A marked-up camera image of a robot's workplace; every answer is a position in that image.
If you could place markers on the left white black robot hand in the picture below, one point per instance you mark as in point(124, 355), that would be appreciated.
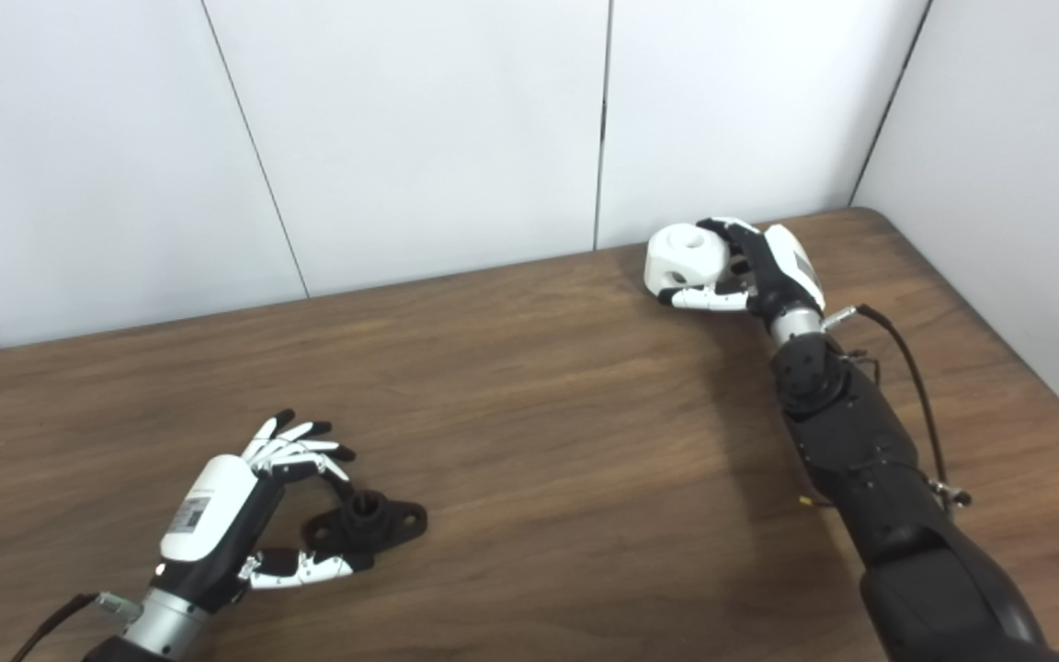
point(208, 515)

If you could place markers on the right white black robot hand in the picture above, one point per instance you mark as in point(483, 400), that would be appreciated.
point(782, 267)

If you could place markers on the round white piece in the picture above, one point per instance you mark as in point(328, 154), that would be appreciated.
point(681, 257)

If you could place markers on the black holder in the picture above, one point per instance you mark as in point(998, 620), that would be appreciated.
point(392, 524)

